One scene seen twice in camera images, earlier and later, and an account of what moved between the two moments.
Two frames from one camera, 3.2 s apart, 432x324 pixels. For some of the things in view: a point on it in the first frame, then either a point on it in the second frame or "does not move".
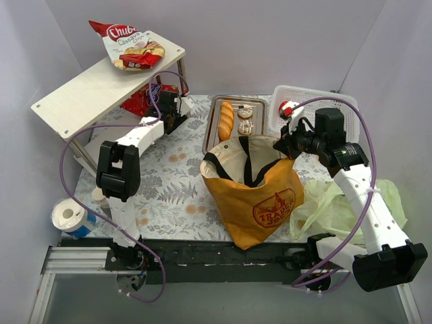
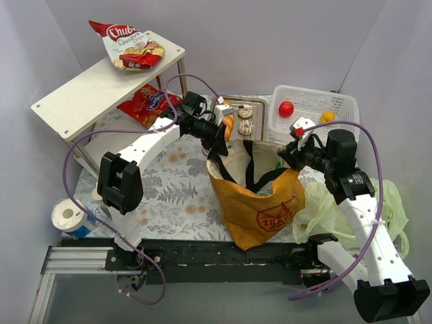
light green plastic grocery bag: (324, 211) does not move
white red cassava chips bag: (131, 49) does not move
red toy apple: (281, 112) does not move
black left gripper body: (169, 119) to (219, 133)
